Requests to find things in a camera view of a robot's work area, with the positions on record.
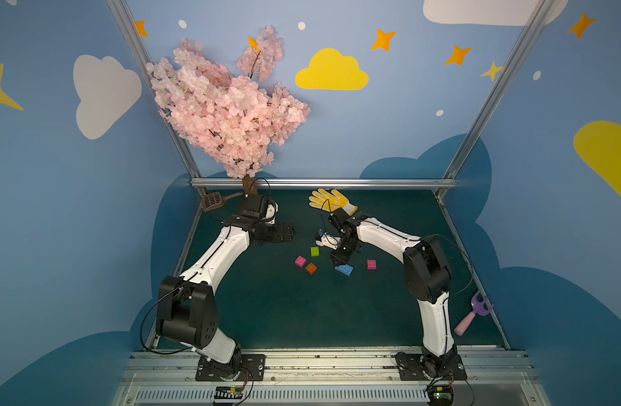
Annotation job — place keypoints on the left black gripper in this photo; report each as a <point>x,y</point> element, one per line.
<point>279,231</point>

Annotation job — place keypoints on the aluminium frame rear bar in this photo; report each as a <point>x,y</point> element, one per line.
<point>358,183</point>

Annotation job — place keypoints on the right circuit board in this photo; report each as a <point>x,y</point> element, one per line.
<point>440,396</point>

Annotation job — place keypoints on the light blue long lego brick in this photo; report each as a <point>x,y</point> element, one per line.
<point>345,269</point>

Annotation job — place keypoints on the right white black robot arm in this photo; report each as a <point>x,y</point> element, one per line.
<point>427,274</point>

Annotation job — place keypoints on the pink purple toy rake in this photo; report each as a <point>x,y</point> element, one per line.
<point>480,306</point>

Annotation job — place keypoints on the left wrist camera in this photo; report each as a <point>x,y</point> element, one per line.
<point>258,208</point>

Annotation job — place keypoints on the pink cherry blossom tree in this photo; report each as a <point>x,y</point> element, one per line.
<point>230,118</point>

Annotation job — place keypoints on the orange small lego brick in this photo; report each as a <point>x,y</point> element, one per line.
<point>311,268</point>

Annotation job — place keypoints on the brown toy shovel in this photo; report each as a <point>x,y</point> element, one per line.
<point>214,200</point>

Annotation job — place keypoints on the circuit board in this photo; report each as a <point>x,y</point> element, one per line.
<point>227,395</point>
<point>440,396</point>

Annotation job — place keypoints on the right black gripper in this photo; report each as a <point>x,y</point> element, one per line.
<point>344,247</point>

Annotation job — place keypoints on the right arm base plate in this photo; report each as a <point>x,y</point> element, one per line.
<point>409,366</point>

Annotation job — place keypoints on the yellow work glove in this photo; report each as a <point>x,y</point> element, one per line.
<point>331,201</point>

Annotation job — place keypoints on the left circuit board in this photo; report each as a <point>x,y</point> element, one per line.
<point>227,395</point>

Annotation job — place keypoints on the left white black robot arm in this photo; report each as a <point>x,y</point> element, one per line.
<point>186,310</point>

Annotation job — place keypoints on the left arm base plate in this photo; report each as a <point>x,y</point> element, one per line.
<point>251,367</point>

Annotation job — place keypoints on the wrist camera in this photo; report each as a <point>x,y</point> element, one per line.
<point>324,239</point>
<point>258,208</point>

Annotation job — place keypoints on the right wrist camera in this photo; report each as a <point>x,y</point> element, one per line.
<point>324,239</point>

